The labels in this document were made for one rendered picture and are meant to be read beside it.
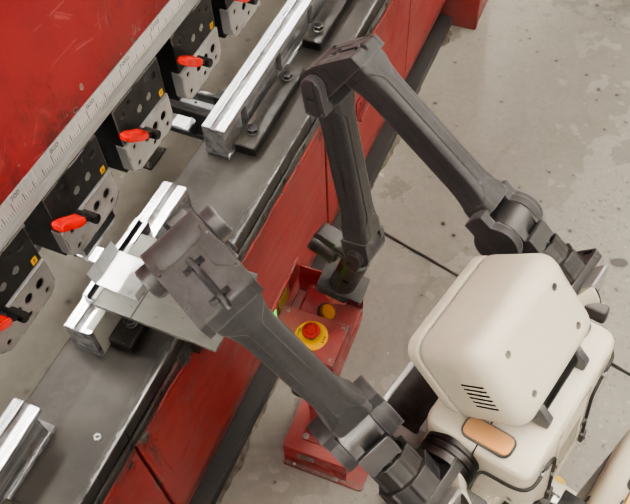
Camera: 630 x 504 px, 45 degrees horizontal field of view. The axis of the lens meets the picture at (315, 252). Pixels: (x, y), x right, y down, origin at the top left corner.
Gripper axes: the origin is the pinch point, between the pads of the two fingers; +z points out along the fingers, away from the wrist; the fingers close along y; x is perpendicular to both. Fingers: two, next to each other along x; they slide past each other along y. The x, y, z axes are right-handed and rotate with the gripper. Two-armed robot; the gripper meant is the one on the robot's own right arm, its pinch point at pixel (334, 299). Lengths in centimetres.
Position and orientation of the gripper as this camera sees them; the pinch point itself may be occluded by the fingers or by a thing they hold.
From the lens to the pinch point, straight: 169.7
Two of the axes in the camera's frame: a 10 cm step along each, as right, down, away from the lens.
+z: -2.1, 4.7, 8.6
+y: -9.1, -4.1, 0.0
